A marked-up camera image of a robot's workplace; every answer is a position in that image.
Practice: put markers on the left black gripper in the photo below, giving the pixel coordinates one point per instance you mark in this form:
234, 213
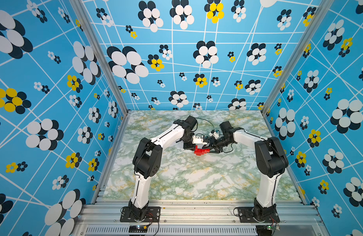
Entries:
192, 146

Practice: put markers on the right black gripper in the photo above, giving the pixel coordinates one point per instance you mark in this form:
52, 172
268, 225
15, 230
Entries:
213, 145

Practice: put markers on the red long lego brick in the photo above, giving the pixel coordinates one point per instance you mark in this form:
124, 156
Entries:
203, 151

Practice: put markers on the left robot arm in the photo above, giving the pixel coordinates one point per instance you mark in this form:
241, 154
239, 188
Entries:
147, 161

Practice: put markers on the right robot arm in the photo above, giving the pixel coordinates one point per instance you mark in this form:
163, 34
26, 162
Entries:
270, 159

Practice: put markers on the right circuit board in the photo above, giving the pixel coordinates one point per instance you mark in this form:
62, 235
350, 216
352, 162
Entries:
263, 230

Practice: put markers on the left black circuit board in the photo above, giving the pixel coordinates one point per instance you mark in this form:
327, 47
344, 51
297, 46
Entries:
138, 229

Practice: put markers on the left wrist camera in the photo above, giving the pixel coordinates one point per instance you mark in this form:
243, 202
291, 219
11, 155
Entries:
197, 140

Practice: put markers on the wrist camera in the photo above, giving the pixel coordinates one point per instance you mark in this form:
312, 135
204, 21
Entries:
215, 134
197, 140

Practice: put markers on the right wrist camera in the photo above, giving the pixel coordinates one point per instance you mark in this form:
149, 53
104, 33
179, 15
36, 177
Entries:
215, 134

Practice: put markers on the aluminium front rail frame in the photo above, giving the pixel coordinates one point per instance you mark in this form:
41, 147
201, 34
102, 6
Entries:
199, 218

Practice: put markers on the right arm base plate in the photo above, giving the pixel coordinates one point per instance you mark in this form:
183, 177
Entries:
257, 214

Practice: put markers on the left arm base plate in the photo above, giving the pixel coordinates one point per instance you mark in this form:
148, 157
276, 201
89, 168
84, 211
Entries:
133, 215

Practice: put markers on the left aluminium corner post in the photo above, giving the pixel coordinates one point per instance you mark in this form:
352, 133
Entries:
93, 40

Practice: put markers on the aluminium corner post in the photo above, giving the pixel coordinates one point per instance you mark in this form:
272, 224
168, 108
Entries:
93, 40
322, 10

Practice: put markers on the right aluminium corner post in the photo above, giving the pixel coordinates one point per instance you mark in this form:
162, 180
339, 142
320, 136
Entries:
322, 10

